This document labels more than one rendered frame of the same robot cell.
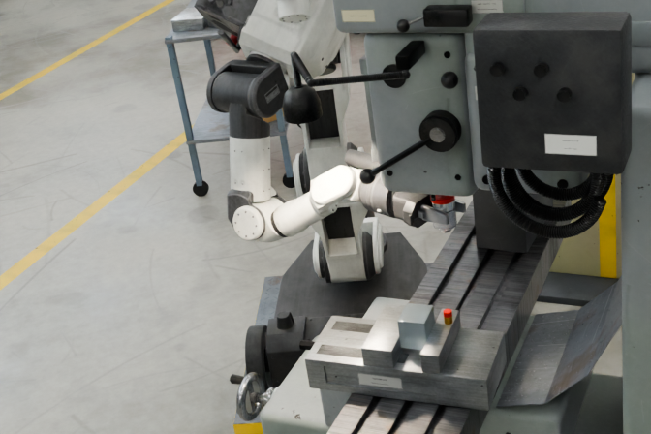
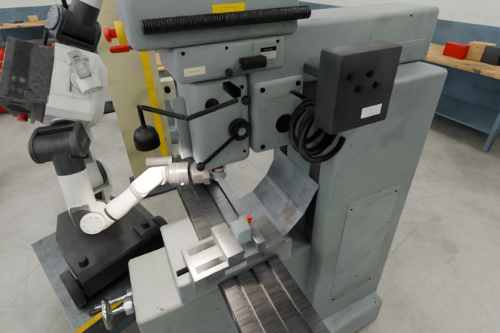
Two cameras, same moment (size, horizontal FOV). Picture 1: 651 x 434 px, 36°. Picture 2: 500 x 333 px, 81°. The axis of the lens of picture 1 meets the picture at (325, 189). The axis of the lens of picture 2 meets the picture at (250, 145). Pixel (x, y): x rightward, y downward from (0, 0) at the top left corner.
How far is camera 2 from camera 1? 118 cm
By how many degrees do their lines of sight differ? 46
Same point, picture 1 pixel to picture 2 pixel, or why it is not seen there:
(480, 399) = (282, 248)
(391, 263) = not seen: hidden behind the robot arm
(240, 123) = (68, 165)
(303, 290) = (74, 241)
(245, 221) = (91, 223)
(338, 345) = (203, 262)
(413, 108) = (222, 121)
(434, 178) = (232, 155)
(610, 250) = not seen: hidden behind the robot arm
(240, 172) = (77, 195)
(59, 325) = not seen: outside the picture
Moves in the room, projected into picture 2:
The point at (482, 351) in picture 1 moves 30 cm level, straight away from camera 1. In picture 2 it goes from (268, 227) to (218, 191)
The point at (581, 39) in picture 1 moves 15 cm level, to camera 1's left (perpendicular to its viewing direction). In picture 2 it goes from (388, 53) to (368, 68)
